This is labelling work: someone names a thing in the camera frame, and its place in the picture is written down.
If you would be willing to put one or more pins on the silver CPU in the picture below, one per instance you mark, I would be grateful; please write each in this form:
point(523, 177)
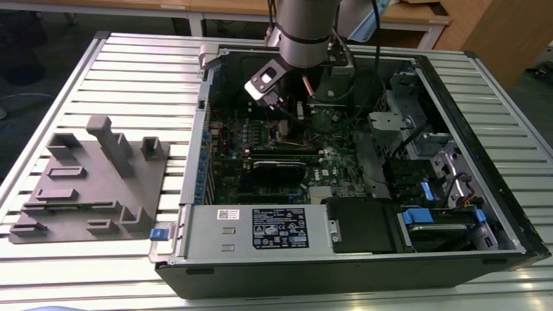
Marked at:
point(284, 128)

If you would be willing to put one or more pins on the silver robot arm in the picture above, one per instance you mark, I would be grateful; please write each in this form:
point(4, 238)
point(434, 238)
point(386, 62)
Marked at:
point(303, 32)

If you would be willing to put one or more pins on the CPU socket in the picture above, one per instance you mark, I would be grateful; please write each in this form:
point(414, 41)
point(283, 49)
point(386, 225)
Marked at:
point(274, 139)

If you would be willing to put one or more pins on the RAM slot black clips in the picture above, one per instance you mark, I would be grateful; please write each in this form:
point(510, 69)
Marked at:
point(286, 149)

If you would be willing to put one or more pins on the RAM slot white clips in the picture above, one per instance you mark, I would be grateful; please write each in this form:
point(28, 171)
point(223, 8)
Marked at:
point(286, 153)

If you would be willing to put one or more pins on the green motherboard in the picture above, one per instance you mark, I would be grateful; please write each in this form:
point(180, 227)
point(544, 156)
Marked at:
point(342, 162)

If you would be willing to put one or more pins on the black graphics card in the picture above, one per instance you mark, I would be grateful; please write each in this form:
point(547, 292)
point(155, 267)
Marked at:
point(279, 176)

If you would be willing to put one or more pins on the silver finned heatsink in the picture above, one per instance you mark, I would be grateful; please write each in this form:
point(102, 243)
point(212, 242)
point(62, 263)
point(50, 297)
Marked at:
point(322, 191)

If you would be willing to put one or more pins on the grey case hinge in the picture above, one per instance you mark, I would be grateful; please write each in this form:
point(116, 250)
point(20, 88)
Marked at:
point(210, 55)

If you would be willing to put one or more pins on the metal drive cage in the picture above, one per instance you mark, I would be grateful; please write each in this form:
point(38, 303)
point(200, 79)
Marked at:
point(450, 158)

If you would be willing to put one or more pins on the blue plastic clip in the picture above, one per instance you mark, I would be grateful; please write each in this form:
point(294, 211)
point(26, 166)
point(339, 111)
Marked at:
point(427, 191)

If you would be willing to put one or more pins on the black plastic shroud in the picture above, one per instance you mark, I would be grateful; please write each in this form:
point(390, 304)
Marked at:
point(363, 226)

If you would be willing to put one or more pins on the silver power supply unit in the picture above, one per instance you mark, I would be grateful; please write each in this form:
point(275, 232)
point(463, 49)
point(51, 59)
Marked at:
point(207, 226)

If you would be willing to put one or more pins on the hard disk in blue carrier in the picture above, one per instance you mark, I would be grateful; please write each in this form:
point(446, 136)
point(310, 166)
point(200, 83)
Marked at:
point(418, 216)

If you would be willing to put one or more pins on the blue case latch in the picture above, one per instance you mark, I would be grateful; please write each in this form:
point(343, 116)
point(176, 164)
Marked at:
point(159, 234)

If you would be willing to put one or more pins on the wooden cabinet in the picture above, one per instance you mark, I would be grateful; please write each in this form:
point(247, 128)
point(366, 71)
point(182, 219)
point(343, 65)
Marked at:
point(498, 32)

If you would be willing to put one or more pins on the black open PC case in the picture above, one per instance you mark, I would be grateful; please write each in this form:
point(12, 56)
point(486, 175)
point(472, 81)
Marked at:
point(303, 278)

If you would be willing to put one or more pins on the grey parts rack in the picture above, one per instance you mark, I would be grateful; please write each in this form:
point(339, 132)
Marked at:
point(99, 194)

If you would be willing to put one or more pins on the dark chair base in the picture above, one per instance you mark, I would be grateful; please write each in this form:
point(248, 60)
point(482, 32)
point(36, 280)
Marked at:
point(540, 61)

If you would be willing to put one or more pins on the dark office chair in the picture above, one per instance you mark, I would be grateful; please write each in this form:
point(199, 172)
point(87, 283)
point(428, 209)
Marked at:
point(22, 48)

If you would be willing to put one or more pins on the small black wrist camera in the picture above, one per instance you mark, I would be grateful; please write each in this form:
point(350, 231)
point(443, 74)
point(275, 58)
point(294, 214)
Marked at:
point(338, 87)

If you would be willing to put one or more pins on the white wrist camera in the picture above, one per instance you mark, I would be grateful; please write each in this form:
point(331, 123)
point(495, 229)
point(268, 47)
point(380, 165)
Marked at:
point(266, 81)

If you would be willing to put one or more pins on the silver metal bracket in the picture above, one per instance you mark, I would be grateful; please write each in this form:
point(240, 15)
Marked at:
point(387, 124)

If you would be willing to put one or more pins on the wooden desk white frame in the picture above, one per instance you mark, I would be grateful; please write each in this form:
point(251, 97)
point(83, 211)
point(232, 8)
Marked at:
point(130, 3)
point(415, 17)

